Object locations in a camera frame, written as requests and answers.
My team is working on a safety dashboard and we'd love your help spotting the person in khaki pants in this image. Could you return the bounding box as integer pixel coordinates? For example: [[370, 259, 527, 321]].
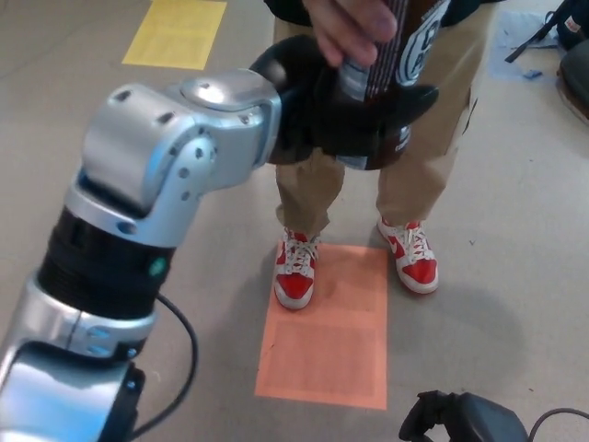
[[274, 0, 501, 237]]

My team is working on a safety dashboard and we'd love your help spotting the person's left red white sneaker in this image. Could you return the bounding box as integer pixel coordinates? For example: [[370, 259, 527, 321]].
[[376, 215, 440, 295]]

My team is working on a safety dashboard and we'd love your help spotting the person's right red white sneaker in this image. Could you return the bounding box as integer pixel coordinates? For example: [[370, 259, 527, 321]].
[[274, 227, 321, 311]]

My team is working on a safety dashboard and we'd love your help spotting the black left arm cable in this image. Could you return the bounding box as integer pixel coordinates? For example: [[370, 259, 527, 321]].
[[132, 294, 201, 442]]

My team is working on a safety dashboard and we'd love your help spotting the yellow paper sheet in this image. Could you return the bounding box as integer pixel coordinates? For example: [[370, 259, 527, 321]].
[[121, 0, 229, 72]]

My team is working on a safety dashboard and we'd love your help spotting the person's red white sneaker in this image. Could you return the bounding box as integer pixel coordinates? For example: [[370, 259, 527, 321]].
[[376, 215, 440, 295], [274, 227, 321, 311]]

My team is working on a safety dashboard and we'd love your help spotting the dark grey rounded bag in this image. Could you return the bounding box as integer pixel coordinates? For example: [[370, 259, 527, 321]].
[[555, 45, 589, 123]]

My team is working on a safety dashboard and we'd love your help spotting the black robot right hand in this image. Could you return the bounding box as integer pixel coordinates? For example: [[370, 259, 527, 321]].
[[398, 390, 531, 442]]

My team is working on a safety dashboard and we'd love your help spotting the person's black shirt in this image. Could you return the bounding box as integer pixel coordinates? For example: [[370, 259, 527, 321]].
[[264, 0, 508, 25]]

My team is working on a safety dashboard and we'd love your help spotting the brown protein shake bottle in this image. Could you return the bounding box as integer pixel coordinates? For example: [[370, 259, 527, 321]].
[[338, 0, 450, 172]]

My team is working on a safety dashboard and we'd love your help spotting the black backpack with strap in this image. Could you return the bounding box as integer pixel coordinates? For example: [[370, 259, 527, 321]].
[[504, 0, 589, 64]]

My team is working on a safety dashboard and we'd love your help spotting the grey right hand cable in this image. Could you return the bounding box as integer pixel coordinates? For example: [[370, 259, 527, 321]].
[[526, 407, 589, 442]]

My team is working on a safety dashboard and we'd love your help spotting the blue paper sheet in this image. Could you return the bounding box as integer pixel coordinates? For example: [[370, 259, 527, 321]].
[[490, 9, 565, 81]]

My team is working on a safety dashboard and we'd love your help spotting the orange paper sheet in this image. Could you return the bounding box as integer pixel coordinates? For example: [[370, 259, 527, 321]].
[[254, 243, 389, 412]]

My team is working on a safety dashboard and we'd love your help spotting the person's bare hand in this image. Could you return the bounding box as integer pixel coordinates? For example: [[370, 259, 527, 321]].
[[303, 0, 399, 66]]

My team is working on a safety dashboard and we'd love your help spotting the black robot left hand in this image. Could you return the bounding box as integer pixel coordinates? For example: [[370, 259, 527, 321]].
[[248, 35, 440, 165]]

